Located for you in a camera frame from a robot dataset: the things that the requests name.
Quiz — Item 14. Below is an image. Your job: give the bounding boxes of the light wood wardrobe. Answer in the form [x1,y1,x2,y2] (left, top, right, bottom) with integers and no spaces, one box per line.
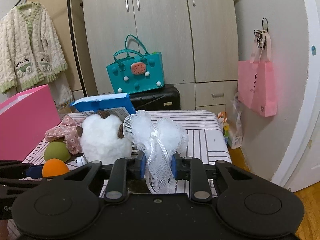
[81,0,239,112]

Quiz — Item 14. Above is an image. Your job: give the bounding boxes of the blue tissue packet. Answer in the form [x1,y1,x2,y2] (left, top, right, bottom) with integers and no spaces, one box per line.
[70,92,137,122]

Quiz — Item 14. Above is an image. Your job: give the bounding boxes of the cream fluffy pants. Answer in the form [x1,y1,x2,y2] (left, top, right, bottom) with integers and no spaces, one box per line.
[49,71,74,105]

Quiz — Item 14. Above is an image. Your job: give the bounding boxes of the black suitcase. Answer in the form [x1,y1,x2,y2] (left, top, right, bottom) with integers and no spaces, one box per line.
[129,84,180,112]

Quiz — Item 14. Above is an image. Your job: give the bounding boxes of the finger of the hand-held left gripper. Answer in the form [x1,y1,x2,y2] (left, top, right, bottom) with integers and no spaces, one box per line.
[0,177,54,189]
[0,160,44,178]

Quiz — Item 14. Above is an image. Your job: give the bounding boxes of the white mesh bath pouf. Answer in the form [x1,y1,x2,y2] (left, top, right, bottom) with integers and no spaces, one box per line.
[124,110,188,194]

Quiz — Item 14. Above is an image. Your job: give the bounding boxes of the cream fluffy cardigan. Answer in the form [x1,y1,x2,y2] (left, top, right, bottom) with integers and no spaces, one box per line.
[0,2,68,94]

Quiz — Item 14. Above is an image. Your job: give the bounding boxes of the black hair ties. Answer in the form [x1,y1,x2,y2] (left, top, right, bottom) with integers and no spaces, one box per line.
[254,17,272,49]

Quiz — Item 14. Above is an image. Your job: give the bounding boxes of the clear plastic bag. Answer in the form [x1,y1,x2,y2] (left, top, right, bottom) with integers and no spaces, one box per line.
[232,91,244,149]

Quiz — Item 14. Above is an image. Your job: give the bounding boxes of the orange makeup sponge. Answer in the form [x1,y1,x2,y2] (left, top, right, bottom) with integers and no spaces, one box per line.
[42,159,70,178]

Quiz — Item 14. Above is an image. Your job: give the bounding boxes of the pink tote bag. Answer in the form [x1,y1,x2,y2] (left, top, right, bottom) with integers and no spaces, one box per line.
[237,31,278,117]

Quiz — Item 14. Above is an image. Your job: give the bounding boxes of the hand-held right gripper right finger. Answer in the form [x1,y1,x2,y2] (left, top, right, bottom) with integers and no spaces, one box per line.
[171,152,270,203]

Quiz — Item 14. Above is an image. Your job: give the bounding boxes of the green makeup sponge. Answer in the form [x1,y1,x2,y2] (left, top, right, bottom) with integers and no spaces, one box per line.
[45,141,72,162]

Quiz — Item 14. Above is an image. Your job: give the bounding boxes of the white plush toy brown ears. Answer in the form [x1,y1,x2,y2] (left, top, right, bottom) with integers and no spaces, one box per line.
[76,110,133,165]

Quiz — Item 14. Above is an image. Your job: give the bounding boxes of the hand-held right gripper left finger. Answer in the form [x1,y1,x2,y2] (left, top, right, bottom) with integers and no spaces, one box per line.
[50,152,147,204]

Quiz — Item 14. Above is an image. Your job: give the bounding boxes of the black metal clothes rack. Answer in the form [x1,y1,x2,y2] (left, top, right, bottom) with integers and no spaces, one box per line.
[14,0,88,98]

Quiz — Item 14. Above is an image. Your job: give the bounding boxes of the teal felt handbag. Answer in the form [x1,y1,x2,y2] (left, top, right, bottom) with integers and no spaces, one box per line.
[106,34,165,94]

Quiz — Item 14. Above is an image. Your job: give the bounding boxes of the pink floral scrunchie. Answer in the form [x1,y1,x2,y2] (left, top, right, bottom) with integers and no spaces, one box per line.
[45,116,85,155]

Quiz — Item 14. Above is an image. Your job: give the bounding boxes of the striped tablecloth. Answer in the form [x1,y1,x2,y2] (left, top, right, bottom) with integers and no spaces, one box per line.
[7,110,232,230]

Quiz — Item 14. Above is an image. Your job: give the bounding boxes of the pink cardboard box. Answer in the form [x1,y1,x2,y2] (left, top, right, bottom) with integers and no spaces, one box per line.
[0,84,60,163]

